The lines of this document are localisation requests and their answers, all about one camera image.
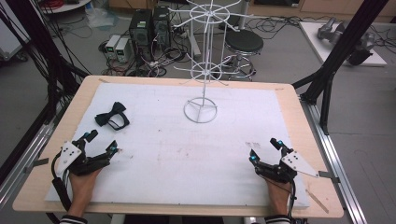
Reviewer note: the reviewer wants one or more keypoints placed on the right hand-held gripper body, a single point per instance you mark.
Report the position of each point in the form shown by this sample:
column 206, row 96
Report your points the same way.
column 284, row 167

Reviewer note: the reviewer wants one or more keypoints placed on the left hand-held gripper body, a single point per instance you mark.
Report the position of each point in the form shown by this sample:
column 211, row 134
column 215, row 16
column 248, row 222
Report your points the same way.
column 73, row 157

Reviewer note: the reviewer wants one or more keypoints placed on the black bow tie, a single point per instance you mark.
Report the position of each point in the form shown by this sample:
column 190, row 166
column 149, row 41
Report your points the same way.
column 112, row 117

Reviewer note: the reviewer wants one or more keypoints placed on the person's right hand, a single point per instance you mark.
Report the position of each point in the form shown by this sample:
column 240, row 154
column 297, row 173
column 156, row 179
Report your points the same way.
column 279, row 195

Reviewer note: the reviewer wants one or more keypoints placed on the person's left hand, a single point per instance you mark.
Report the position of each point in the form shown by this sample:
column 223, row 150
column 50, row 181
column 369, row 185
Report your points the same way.
column 81, row 188

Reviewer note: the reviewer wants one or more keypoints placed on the wooden stick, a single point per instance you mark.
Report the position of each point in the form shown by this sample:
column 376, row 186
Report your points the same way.
column 317, row 200

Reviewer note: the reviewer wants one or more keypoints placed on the person's right striped sleeve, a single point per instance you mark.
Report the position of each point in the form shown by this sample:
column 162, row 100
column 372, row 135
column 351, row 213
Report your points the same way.
column 277, row 219

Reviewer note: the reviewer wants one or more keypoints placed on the person's striped sleeve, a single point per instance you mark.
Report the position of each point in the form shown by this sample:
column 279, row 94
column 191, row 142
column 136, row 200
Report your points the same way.
column 73, row 220
column 277, row 219

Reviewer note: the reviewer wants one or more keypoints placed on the white foam mat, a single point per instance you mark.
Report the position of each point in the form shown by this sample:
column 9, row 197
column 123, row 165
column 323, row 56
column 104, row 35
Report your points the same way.
column 174, row 149

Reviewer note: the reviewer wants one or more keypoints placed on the person's left striped sleeve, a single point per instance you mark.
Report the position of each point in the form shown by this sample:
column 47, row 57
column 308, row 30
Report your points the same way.
column 73, row 220

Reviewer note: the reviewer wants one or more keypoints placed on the grey power supply unit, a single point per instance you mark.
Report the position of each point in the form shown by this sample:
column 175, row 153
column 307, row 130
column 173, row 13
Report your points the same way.
column 122, row 49
column 112, row 46

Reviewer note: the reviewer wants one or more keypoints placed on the black round stool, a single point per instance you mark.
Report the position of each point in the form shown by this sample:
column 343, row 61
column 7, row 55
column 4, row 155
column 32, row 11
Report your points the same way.
column 243, row 49

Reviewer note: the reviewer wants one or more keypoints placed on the white platform board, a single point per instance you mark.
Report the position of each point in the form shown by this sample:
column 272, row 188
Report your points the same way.
column 317, row 43

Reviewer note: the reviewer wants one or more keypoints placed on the black computer tower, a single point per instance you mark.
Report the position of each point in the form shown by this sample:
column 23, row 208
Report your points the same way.
column 161, row 26
column 140, row 32

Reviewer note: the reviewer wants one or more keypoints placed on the aluminium rail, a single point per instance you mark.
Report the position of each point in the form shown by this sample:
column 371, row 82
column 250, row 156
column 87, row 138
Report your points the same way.
column 23, row 158
column 334, row 161

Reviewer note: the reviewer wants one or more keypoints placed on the black metal frame strut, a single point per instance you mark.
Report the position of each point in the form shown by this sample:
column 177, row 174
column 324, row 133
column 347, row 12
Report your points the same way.
column 43, row 46
column 337, row 59

